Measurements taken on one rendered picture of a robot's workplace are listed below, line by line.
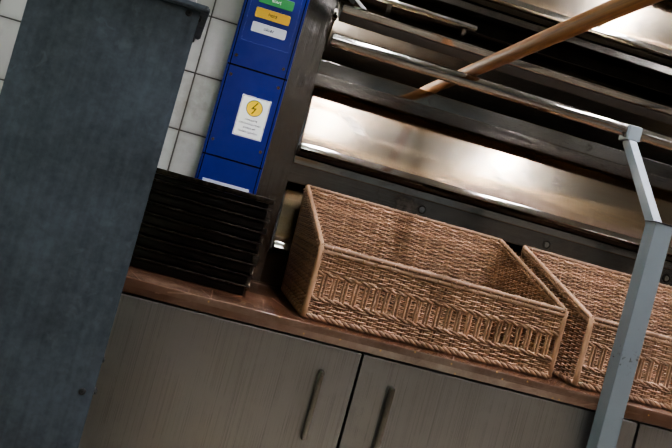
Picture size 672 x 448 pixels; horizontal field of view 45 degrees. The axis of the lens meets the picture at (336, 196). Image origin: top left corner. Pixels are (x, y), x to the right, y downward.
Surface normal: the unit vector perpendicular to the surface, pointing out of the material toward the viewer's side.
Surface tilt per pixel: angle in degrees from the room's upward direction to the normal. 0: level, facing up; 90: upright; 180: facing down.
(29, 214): 90
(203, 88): 90
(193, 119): 90
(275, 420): 90
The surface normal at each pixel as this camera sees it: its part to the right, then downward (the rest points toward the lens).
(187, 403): 0.14, 0.01
